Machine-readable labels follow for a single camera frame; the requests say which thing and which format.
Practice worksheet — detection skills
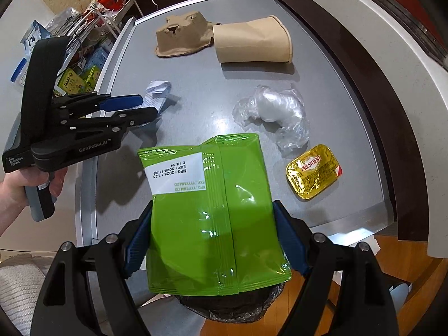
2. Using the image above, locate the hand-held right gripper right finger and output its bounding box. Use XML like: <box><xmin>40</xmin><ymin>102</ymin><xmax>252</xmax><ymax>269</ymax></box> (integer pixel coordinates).
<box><xmin>272</xmin><ymin>199</ymin><xmax>400</xmax><ymax>336</ymax></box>

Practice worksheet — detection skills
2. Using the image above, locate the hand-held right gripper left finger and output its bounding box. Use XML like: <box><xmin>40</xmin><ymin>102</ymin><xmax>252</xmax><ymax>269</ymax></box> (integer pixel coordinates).
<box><xmin>30</xmin><ymin>199</ymin><xmax>155</xmax><ymax>336</ymax></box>

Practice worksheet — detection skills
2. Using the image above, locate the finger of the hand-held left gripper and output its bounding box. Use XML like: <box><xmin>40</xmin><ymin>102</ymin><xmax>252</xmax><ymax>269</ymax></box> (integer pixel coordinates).
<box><xmin>52</xmin><ymin>92</ymin><xmax>144</xmax><ymax>113</ymax></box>
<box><xmin>60</xmin><ymin>106</ymin><xmax>159</xmax><ymax>130</ymax></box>

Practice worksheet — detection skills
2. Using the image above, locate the white paper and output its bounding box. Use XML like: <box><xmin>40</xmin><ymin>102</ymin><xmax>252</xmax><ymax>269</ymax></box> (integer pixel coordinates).
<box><xmin>143</xmin><ymin>80</ymin><xmax>172</xmax><ymax>120</ymax></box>

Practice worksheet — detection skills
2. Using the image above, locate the green foil packet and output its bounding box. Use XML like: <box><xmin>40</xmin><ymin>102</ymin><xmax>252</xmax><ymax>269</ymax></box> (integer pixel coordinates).
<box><xmin>137</xmin><ymin>133</ymin><xmax>293</xmax><ymax>295</ymax></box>

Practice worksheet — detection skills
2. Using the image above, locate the black trash bag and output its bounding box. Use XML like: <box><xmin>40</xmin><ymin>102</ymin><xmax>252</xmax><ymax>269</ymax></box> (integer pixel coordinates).
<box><xmin>174</xmin><ymin>282</ymin><xmax>286</xmax><ymax>323</ymax></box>

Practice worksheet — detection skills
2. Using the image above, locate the person's left forearm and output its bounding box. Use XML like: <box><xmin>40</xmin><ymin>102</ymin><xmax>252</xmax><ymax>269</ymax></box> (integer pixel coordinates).
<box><xmin>0</xmin><ymin>201</ymin><xmax>22</xmax><ymax>241</ymax></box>

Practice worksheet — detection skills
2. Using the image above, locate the person's left hand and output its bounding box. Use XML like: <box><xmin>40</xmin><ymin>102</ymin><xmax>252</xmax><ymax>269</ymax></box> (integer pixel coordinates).
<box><xmin>0</xmin><ymin>167</ymin><xmax>69</xmax><ymax>214</ymax></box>

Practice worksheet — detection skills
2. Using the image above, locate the blue grey coffee bag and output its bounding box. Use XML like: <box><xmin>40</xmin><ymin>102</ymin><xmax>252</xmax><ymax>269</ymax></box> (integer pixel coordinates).
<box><xmin>22</xmin><ymin>19</ymin><xmax>53</xmax><ymax>55</ymax></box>

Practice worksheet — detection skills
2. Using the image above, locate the blue box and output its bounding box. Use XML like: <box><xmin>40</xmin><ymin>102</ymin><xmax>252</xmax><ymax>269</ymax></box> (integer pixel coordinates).
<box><xmin>89</xmin><ymin>47</ymin><xmax>109</xmax><ymax>67</ymax></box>

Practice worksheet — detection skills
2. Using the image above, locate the gold butter packet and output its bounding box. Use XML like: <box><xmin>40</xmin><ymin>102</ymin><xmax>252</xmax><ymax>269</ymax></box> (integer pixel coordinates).
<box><xmin>285</xmin><ymin>144</ymin><xmax>343</xmax><ymax>202</ymax></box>

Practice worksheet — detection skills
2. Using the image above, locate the brown cardboard cup holder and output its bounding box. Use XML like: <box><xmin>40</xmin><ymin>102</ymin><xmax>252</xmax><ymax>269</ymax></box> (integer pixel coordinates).
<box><xmin>155</xmin><ymin>12</ymin><xmax>215</xmax><ymax>59</ymax></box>

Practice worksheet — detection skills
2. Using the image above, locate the white trolley rack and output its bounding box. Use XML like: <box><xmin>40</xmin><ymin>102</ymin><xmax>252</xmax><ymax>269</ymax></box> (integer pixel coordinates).
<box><xmin>52</xmin><ymin>0</ymin><xmax>138</xmax><ymax>96</ymax></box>

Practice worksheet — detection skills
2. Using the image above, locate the grey knit clothing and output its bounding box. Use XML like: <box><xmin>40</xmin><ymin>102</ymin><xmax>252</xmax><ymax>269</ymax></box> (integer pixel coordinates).
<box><xmin>0</xmin><ymin>254</ymin><xmax>50</xmax><ymax>336</ymax></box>

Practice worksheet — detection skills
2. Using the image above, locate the clear plastic wrap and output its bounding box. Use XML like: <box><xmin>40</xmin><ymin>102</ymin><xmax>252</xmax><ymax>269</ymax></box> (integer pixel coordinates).
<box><xmin>232</xmin><ymin>84</ymin><xmax>311</xmax><ymax>155</ymax></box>

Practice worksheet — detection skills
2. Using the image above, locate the flattened brown paper cup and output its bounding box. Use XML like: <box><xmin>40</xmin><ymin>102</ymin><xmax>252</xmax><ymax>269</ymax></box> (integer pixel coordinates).
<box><xmin>212</xmin><ymin>15</ymin><xmax>293</xmax><ymax>64</ymax></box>

